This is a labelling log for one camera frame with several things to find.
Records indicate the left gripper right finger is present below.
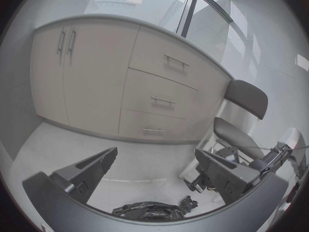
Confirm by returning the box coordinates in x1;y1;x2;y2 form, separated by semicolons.
195;148;263;205

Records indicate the black plastic bag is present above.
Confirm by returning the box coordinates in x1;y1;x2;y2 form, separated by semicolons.
112;201;186;220

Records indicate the crumpled black plastic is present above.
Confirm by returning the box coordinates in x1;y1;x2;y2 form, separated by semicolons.
179;195;199;212

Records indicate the grey padded white chair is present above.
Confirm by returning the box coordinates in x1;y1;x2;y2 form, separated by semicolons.
179;79;268;181

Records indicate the beige cabinet with drawers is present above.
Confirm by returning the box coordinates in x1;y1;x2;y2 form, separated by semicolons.
30;14;236;144

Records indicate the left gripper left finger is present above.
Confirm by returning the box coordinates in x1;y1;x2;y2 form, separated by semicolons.
49;147;118;205

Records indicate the window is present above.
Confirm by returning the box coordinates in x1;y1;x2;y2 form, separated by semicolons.
83;0;233;39

